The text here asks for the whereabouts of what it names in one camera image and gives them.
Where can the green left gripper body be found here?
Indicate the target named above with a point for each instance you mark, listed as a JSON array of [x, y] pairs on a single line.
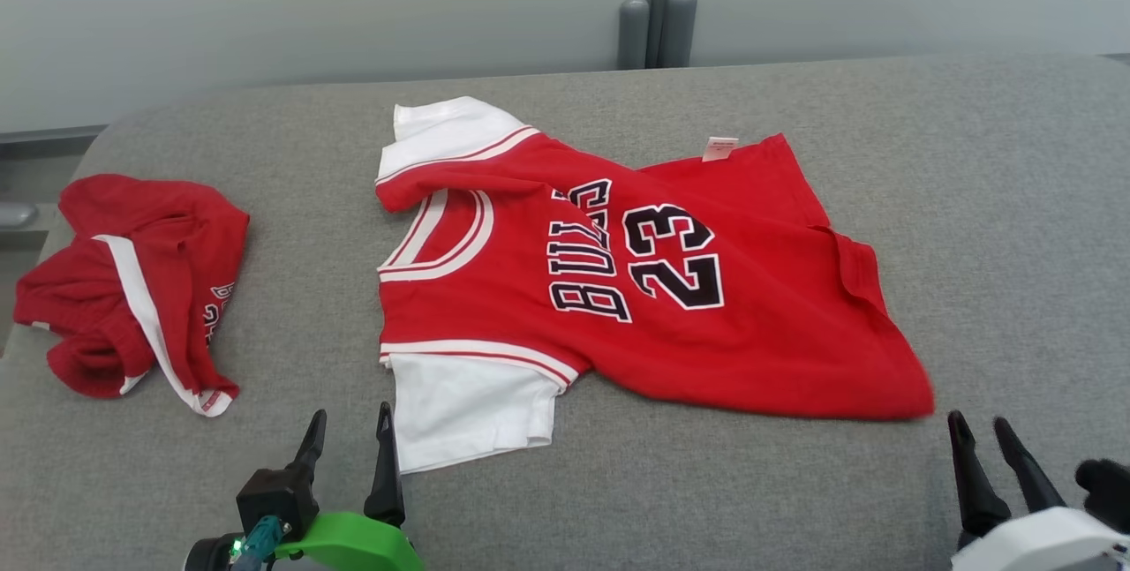
[[353, 544]]

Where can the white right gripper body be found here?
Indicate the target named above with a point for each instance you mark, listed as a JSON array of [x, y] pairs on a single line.
[[1042, 544]]

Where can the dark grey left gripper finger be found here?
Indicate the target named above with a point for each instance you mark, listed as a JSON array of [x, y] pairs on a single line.
[[386, 487], [309, 452]]

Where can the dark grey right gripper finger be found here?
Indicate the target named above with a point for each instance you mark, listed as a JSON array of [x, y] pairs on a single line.
[[1033, 483], [975, 492]]

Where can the red Bulls 23 jersey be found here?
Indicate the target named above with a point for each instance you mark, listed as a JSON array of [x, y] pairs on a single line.
[[759, 324]]

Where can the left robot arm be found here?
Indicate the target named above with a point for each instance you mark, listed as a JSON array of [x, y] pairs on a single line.
[[207, 555]]

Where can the red shorts with white trim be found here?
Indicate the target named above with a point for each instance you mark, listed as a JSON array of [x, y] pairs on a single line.
[[168, 253]]

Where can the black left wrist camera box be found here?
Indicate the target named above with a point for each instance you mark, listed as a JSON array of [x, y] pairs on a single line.
[[278, 496]]

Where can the grey metal cart frame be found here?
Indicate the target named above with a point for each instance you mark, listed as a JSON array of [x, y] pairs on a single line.
[[16, 214]]

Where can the grey partition post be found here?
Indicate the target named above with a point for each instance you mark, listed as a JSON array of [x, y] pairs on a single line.
[[658, 15]]

